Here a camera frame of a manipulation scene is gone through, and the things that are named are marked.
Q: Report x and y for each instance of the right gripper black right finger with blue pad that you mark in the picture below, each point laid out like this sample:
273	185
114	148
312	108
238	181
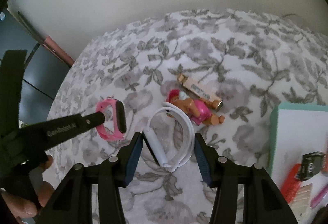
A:
263	201

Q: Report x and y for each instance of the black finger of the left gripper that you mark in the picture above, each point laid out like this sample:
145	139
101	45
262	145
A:
22	148

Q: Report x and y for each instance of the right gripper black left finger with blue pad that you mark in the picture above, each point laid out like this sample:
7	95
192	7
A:
72	200

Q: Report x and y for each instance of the red glue bottle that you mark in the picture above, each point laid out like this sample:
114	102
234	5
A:
291	184

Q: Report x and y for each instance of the white plug adapter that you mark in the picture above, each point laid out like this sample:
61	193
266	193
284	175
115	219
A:
301	203

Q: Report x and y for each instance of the pink lighter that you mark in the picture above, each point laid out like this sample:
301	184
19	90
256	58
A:
319	197

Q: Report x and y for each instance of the black toy car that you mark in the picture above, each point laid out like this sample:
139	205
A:
311	165

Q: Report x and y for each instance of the pink smart band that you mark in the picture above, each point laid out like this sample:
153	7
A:
117	118

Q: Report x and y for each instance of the orange pink toy figure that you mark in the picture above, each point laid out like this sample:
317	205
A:
195	109

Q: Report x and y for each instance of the white smart band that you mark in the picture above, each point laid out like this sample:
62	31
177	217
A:
170	137

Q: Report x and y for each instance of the person's hand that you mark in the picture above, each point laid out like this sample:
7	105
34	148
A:
19	199

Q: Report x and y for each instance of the teal shallow box tray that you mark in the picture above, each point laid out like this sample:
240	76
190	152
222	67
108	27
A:
295	130

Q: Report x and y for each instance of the floral grey white blanket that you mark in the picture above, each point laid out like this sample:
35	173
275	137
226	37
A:
254	62

